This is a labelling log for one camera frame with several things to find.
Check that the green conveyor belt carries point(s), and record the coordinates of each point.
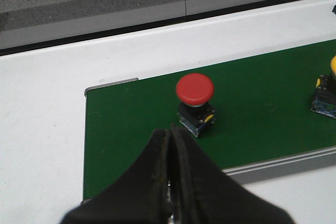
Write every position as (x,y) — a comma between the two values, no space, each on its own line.
(262,106)

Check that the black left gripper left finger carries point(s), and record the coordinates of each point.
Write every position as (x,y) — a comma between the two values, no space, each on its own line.
(138,196)

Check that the aluminium conveyor side rail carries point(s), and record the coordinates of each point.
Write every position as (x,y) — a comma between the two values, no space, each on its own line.
(283,166)

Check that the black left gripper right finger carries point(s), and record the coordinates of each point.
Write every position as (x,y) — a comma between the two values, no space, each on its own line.
(202,193)

